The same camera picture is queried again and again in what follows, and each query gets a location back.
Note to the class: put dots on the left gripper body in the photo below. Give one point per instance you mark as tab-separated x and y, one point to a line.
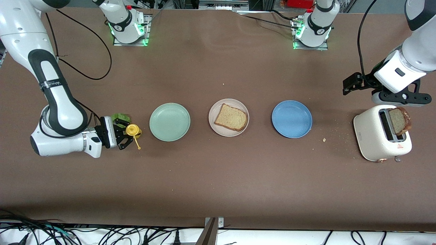
367	81

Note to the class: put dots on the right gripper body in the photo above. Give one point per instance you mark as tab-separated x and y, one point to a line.
101	134

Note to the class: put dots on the green lettuce leaf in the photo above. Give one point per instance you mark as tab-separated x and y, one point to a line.
121	117

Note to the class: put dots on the yellow squeeze bottle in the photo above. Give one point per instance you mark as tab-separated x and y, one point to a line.
133	129

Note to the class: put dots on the toasted bread slice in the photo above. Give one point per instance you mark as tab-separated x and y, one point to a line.
400	120
231	117

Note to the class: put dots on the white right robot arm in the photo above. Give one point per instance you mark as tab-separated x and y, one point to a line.
54	143

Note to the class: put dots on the mint green plate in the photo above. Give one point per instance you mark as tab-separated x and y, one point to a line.
169	122

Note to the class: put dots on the blue plate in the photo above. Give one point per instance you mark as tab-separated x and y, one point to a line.
292	119

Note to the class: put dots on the beige plate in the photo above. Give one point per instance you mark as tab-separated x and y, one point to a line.
212	119

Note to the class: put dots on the cream white toaster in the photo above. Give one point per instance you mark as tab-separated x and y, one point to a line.
368	136

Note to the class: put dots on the red box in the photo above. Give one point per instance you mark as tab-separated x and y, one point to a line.
299	3

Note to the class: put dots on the black power plug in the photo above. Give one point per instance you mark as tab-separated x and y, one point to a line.
176	240

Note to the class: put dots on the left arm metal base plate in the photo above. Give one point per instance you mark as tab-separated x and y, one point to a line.
325	48

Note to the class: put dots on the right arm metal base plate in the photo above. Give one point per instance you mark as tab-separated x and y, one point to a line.
114	43

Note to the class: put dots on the aluminium table edge bracket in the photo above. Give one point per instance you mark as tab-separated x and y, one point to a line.
211	234

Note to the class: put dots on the grey metal frame device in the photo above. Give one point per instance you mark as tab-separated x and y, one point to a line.
221	5

